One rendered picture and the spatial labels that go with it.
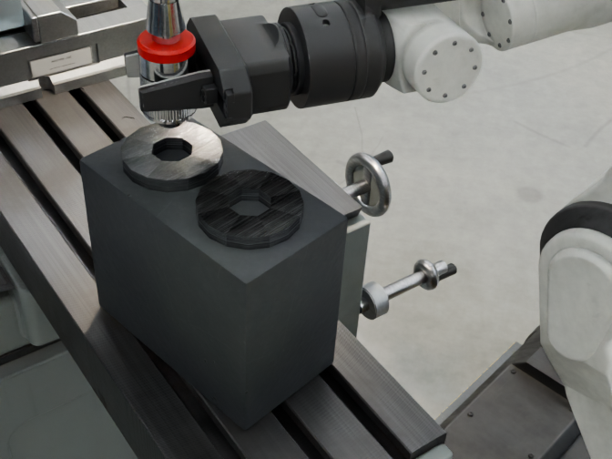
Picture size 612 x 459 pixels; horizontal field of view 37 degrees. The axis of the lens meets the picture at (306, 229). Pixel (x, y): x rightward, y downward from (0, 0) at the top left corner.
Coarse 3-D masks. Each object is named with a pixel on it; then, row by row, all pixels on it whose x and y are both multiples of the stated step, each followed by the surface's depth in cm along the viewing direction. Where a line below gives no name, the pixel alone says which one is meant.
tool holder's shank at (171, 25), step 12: (156, 0) 71; (168, 0) 71; (156, 12) 72; (168, 12) 72; (180, 12) 73; (156, 24) 72; (168, 24) 72; (180, 24) 73; (156, 36) 74; (168, 36) 73
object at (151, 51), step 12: (144, 36) 75; (180, 36) 75; (192, 36) 75; (144, 48) 74; (156, 48) 73; (168, 48) 74; (180, 48) 74; (192, 48) 74; (156, 60) 74; (168, 60) 73; (180, 60) 74
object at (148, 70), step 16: (144, 64) 74; (160, 64) 74; (176, 64) 74; (192, 64) 75; (144, 80) 76; (160, 80) 75; (144, 112) 78; (160, 112) 77; (176, 112) 77; (192, 112) 78
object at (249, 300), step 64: (192, 128) 84; (128, 192) 79; (192, 192) 79; (256, 192) 78; (128, 256) 84; (192, 256) 75; (256, 256) 74; (320, 256) 78; (128, 320) 90; (192, 320) 81; (256, 320) 75; (320, 320) 83; (192, 384) 87; (256, 384) 80
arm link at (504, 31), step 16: (464, 0) 86; (480, 0) 87; (496, 0) 84; (512, 0) 82; (528, 0) 82; (448, 16) 88; (464, 16) 87; (480, 16) 88; (496, 16) 85; (512, 16) 82; (528, 16) 83; (480, 32) 88; (496, 32) 86; (512, 32) 83; (528, 32) 84; (496, 48) 87
